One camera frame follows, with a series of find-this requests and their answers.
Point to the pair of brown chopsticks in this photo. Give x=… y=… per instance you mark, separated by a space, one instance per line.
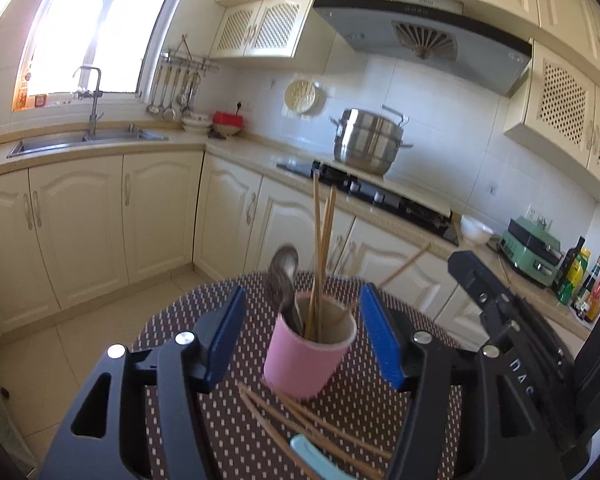
x=504 y=269

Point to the red container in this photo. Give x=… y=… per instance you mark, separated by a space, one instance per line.
x=227 y=120

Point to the steel steamer pot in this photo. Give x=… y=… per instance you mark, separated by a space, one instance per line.
x=367 y=145

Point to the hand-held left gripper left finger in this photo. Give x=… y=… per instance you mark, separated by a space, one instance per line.
x=227 y=330

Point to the pink cup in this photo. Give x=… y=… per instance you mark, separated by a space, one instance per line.
x=300 y=365

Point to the small red jar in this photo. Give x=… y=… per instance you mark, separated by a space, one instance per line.
x=40 y=101

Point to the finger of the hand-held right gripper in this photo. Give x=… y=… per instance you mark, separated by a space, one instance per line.
x=480 y=285

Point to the grey range hood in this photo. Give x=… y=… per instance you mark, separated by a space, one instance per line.
x=370 y=25

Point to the steel sink faucet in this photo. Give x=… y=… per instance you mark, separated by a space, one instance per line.
x=96 y=110

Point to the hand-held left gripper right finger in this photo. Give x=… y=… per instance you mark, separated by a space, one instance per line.
x=380 y=330

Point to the stack of white bowls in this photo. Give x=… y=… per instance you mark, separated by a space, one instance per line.
x=197 y=124

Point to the round polka dot table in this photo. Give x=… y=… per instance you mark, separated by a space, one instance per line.
x=175 y=315

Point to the double wall socket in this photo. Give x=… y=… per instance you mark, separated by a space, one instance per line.
x=537 y=217

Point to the white bowl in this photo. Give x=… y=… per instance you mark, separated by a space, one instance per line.
x=476 y=232

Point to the bundle of wooden chopsticks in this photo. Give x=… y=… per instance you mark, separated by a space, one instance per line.
x=317 y=220

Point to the metal spoon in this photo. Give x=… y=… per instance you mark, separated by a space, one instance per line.
x=282 y=272

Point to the black gas hob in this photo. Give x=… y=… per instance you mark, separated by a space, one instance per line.
x=410 y=212

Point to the orange bottle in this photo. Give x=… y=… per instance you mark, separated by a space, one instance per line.
x=24 y=92

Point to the wall socket with plug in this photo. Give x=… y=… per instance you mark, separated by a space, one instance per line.
x=242 y=106

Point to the cream lattice door wall cabinet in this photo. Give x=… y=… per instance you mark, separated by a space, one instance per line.
x=565 y=105
x=275 y=25

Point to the dark sauce bottle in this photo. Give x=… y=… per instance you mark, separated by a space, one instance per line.
x=591 y=290

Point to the steel wall utensil rack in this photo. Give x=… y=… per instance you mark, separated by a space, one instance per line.
x=190 y=62

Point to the cream perforated plate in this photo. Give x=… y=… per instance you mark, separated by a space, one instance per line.
x=300 y=96

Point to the kitchen window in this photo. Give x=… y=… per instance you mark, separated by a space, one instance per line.
x=80 y=25

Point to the green yellow bottle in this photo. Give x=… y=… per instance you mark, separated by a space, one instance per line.
x=576 y=277

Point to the steel kitchen sink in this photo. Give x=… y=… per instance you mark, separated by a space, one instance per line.
x=55 y=144

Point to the dark glass bottle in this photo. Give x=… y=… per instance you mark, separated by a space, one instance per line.
x=570 y=265

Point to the light blue knife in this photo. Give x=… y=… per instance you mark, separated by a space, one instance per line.
x=312 y=457

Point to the patterned serving bowl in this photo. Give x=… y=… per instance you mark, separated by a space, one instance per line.
x=228 y=131

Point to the green electric cooker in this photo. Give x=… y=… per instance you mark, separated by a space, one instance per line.
x=525 y=255

